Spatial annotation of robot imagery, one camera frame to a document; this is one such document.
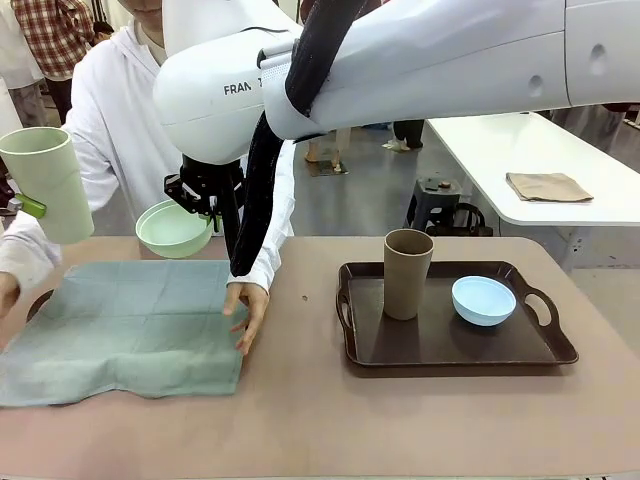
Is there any pale green bowl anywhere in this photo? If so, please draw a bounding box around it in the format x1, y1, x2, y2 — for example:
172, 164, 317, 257
135, 199, 212, 260

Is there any dark brown serving tray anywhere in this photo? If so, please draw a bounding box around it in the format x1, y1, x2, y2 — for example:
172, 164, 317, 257
336, 260, 580, 379
25, 288, 57, 322

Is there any black right arm cable sleeve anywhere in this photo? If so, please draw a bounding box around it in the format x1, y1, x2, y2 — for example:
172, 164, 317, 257
223, 0, 392, 278

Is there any beige trousers mannequin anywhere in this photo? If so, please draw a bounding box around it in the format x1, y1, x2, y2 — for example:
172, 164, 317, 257
304, 125, 352, 165

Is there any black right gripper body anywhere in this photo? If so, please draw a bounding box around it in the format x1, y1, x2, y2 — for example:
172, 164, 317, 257
163, 154, 247, 222

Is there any person in white hoodie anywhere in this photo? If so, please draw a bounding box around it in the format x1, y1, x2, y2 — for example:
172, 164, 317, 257
0, 0, 297, 302

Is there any tall brown cup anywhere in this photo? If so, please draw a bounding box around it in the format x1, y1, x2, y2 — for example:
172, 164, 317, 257
383, 229, 435, 321

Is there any black plastic stool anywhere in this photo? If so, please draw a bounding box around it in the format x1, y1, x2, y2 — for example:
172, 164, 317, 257
405, 175, 464, 232

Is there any red plaid shirt person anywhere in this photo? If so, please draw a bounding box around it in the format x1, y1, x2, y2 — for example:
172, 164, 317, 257
11, 0, 97, 127

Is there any white background table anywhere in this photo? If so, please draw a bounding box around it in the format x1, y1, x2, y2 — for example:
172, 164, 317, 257
424, 110, 640, 274

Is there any tall pale green cup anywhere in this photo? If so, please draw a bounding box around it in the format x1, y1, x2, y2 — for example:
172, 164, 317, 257
0, 126, 96, 246

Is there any dark mannequin base plate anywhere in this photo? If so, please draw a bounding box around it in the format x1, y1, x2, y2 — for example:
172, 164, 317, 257
305, 159, 350, 178

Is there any brown cloth mat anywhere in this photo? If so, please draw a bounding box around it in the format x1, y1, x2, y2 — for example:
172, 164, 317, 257
505, 171, 595, 204

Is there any green cloth mat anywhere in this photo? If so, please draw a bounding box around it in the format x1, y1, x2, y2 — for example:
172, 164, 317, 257
0, 259, 250, 408

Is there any light blue bowl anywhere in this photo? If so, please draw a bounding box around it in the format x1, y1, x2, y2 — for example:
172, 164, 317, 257
450, 275, 518, 328

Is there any person's left hand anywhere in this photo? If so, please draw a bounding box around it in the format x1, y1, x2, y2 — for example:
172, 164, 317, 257
222, 278, 271, 357

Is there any person's right hand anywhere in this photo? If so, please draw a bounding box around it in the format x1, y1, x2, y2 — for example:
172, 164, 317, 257
0, 271, 22, 322

